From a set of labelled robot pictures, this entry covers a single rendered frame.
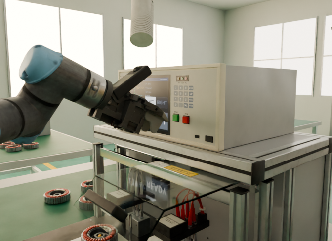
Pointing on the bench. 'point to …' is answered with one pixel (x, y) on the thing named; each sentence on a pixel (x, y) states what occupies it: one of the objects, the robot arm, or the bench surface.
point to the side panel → (308, 200)
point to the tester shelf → (229, 153)
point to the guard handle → (106, 205)
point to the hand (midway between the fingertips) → (164, 116)
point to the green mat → (41, 206)
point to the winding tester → (227, 104)
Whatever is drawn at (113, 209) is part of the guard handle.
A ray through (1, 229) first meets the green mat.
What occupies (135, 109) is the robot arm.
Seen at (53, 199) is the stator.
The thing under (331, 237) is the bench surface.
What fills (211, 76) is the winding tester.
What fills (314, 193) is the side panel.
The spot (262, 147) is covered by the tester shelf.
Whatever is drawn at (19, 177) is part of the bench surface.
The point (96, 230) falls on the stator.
